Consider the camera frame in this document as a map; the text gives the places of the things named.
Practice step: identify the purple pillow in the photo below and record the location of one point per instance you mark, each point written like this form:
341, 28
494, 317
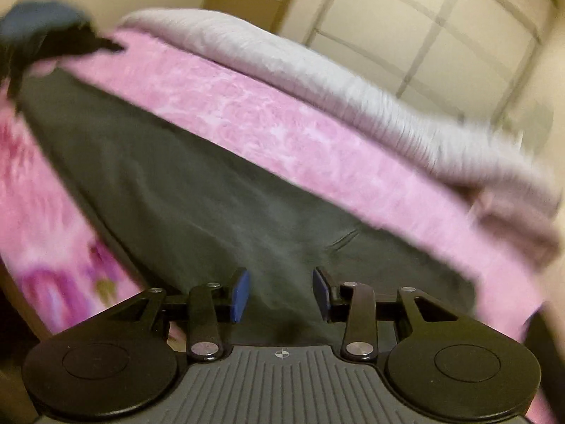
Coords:
516, 229

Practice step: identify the blue jeans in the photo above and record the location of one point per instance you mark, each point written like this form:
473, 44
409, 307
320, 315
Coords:
31, 17

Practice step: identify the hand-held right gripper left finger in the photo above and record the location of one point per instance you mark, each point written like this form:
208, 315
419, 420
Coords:
240, 296

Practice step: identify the white wardrobe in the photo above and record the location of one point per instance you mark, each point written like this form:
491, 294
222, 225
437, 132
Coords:
476, 31

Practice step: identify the white ribbed quilt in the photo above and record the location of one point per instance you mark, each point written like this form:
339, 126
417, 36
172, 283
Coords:
309, 62

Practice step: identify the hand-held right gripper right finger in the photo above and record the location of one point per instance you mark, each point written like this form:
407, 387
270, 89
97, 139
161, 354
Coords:
322, 293

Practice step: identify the oval mirror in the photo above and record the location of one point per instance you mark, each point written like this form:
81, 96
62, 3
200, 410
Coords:
532, 121

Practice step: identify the grey jeans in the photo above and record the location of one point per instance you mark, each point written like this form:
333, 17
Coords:
198, 194

